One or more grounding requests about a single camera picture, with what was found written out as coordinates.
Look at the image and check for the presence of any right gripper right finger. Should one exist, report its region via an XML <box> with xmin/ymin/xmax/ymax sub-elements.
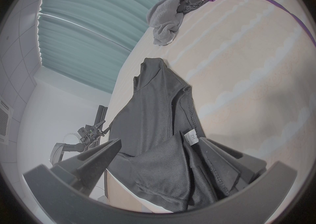
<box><xmin>198</xmin><ymin>137</ymin><xmax>267</xmax><ymax>194</ymax></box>

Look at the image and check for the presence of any black chest of drawers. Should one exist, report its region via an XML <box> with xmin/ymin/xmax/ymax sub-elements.
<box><xmin>95</xmin><ymin>105</ymin><xmax>109</xmax><ymax>145</ymax></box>

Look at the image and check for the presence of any white ceiling air vent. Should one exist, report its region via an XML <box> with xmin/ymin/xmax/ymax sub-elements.
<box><xmin>0</xmin><ymin>99</ymin><xmax>13</xmax><ymax>145</ymax></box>

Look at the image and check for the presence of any black satin lace garment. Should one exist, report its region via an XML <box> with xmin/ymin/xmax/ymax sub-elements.
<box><xmin>176</xmin><ymin>0</ymin><xmax>257</xmax><ymax>16</ymax></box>

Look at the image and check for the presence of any bed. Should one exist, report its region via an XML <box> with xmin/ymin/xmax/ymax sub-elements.
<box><xmin>104</xmin><ymin>0</ymin><xmax>316</xmax><ymax>212</ymax></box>

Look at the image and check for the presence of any grey garment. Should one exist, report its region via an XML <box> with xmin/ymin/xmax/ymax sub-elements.
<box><xmin>147</xmin><ymin>0</ymin><xmax>184</xmax><ymax>46</ymax></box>

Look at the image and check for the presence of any blue-green curtain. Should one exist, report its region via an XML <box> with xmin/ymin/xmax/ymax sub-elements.
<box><xmin>38</xmin><ymin>13</ymin><xmax>133</xmax><ymax>94</ymax></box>
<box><xmin>39</xmin><ymin>0</ymin><xmax>188</xmax><ymax>52</ymax></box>

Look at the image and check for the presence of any round white mirror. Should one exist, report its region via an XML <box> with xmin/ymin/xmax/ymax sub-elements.
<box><xmin>63</xmin><ymin>133</ymin><xmax>82</xmax><ymax>145</ymax></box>

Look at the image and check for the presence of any black T-shirt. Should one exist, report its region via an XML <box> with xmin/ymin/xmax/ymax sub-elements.
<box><xmin>106</xmin><ymin>57</ymin><xmax>245</xmax><ymax>212</ymax></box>

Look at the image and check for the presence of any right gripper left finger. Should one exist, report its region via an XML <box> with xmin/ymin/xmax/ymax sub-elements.
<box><xmin>51</xmin><ymin>139</ymin><xmax>122</xmax><ymax>196</ymax></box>

